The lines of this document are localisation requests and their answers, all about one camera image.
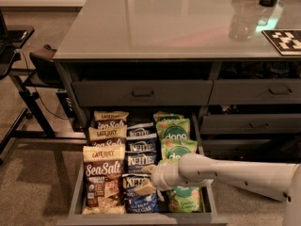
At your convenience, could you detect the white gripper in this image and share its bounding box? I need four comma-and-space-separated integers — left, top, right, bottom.
134, 163, 182, 195

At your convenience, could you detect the blue kettle chip bag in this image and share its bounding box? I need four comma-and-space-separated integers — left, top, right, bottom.
127, 134, 157, 152
125, 151, 157, 173
122, 174, 159, 214
127, 122, 155, 137

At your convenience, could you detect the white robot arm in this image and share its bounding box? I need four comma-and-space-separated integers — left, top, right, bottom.
135, 153, 301, 226

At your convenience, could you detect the green dang bag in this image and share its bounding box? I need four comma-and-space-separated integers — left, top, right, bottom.
161, 138, 198, 159
153, 111, 184, 122
166, 186, 203, 213
156, 119, 190, 139

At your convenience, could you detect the front green Dang bag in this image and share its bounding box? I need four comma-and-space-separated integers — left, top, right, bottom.
166, 186, 203, 213

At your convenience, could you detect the front brown sea salt bag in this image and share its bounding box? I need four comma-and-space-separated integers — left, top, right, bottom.
83, 145, 125, 214

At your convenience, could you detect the brown sea salt bag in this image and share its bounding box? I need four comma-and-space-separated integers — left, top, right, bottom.
88, 125, 127, 148
94, 111, 129, 129
83, 145, 125, 214

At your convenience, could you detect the middle brown sea salt bag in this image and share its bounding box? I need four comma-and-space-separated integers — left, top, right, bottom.
88, 125, 127, 148

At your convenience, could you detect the rear green Dang bag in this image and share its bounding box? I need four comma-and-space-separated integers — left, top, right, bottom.
153, 111, 184, 122

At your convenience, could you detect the open grey middle drawer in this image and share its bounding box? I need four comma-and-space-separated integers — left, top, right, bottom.
57, 107, 228, 226

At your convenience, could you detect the rear brown sea salt bag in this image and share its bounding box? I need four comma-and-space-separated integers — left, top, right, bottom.
94, 111, 129, 129

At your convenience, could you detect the closed grey top left drawer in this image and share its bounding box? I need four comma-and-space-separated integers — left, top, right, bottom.
71, 80, 213, 107

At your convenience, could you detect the grey top right drawer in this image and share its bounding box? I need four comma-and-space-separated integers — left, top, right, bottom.
209, 79, 301, 105

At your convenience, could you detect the grey right middle drawer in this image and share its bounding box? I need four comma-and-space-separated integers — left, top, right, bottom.
200, 114, 301, 135

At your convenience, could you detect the grey cabinet counter unit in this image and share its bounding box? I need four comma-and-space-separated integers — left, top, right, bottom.
55, 0, 301, 157

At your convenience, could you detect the black power strip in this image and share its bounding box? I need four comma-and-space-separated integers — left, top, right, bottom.
56, 89, 75, 119

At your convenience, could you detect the black chair seat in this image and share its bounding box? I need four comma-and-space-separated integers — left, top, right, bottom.
29, 44, 63, 88

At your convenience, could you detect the black white fiducial marker board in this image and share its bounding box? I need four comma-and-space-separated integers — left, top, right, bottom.
262, 29, 301, 56

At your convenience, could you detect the black cable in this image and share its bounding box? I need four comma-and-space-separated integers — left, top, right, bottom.
14, 48, 70, 121

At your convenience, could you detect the black standing desk frame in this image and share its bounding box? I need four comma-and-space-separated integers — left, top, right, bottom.
0, 11, 86, 164

